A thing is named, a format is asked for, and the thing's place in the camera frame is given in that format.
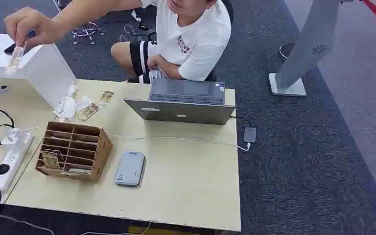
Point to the person's left hand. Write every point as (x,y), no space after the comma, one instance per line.
(156,61)

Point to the person's right hand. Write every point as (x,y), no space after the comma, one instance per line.
(25,26)

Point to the clear plastic card sleeve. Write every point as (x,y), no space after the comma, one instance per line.
(15,58)

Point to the black phone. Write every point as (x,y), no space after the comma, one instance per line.
(11,48)

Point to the person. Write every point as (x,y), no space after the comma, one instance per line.
(194,42)

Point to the white box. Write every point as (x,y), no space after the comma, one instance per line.
(42,71)

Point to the grey laptop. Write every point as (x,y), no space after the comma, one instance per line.
(181,107)

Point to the chrome chair base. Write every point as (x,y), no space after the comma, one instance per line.
(85,30)

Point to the small gold printed card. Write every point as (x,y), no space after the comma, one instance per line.
(106,98)

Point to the large gold printed card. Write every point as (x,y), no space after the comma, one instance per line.
(86,112)

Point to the crumpled clear plastic wrapper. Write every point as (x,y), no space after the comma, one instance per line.
(65,107)

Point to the grey power bank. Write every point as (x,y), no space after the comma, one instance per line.
(130,168)

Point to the clear plastic scrap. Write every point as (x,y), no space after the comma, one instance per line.
(10,136)

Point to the wooden card box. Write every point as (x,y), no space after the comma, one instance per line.
(87,152)

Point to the black power adapter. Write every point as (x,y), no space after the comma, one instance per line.
(250,135)

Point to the person's shoe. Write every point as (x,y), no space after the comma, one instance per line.
(285,51)

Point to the upright gold printed card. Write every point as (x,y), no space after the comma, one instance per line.
(50,160)

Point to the white power strip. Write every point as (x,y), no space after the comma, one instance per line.
(11,162)

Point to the flat pale card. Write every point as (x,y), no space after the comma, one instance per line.
(74,173)

